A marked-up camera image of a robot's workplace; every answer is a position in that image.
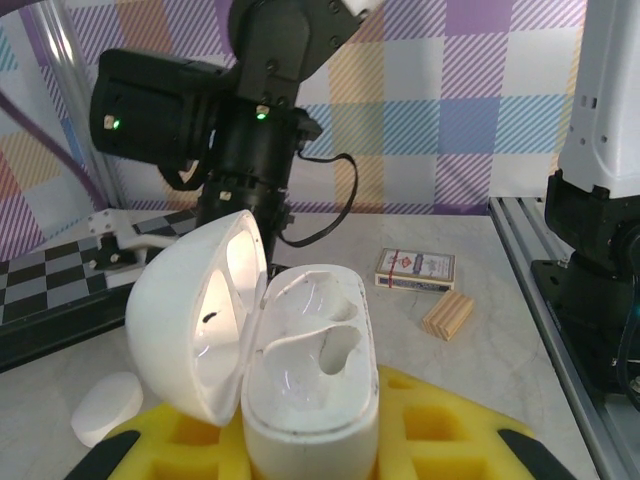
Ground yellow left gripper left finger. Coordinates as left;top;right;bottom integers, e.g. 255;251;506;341
62;402;254;480

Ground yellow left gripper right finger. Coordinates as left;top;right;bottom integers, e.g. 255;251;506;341
372;363;569;480

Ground white oval charging case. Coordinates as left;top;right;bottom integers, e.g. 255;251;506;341
124;209;382;480

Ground white round charging case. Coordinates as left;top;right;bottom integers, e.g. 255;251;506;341
69;372;145;449

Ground wooden block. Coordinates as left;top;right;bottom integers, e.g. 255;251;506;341
422;290;475;342

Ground playing card deck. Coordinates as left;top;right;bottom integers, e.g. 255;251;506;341
374;247;457;294

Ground black grey chessboard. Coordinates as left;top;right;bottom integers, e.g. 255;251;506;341
0;207;201;374

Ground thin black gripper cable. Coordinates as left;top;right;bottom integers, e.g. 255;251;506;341
279;152;359;249

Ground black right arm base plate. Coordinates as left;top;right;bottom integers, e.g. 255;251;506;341
529;257;640;401

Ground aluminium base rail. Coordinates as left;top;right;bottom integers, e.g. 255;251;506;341
488;195;640;480

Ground aluminium corner post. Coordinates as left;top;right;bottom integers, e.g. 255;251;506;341
29;0;124;214

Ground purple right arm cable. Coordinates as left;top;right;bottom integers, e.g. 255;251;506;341
0;89;109;211

